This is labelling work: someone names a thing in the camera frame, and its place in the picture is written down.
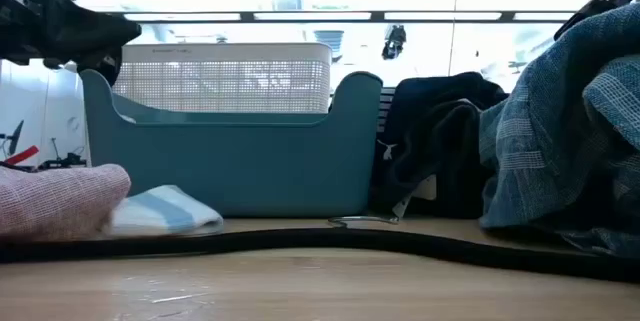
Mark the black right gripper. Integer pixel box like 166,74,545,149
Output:
553,0,640,42

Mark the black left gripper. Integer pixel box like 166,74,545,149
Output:
0,0,143,87

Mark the blue checked towel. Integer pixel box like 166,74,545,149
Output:
478,3,640,260

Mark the pink woven cloth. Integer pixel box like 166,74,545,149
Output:
0,163,133,243

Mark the dark navy garment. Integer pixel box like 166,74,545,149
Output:
369,71,510,220

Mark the black background machine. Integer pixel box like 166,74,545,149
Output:
37,138,88,170

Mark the white perforated plastic basket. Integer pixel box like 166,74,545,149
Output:
112,42,334,115

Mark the white blue striped sock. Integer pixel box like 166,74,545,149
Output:
102,184,225,238

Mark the teal plastic bin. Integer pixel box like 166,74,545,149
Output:
79,68,384,219

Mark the ceiling air vent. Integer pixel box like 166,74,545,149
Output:
313,29,345,58

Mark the red handled tool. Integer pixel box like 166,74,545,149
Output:
3,144,40,166

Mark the black hanging ceiling camera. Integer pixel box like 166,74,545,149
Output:
381,24,408,61

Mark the thick black cable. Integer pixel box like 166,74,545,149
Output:
0,227,640,285

